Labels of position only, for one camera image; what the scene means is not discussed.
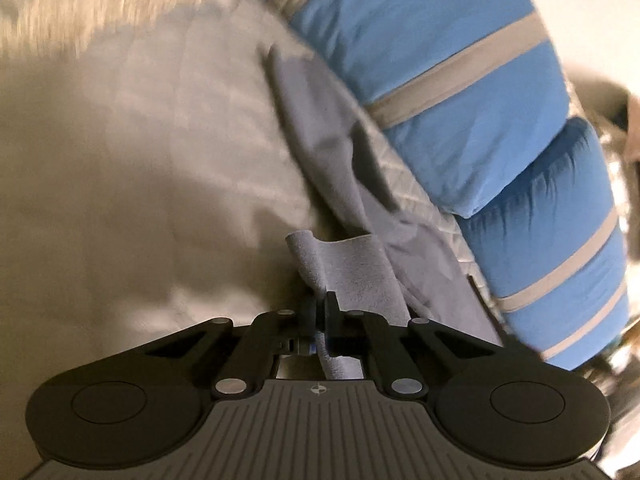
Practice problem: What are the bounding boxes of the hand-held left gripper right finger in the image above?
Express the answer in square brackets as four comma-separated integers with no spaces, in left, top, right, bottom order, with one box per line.
[322,291,502,402]

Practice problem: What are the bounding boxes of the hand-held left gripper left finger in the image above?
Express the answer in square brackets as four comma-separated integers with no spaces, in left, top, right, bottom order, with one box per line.
[145,300,320,401]

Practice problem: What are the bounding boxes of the grey-blue fleece pants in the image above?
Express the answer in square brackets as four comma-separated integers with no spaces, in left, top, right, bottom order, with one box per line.
[267,45,506,382]

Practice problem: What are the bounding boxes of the blue grey-striped pillow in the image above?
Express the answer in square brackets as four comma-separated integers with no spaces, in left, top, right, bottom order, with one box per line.
[454,117,632,372]
[235,0,573,219]

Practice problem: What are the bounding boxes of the grey quilted bedspread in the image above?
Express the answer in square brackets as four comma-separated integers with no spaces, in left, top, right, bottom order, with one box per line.
[0,0,506,411]

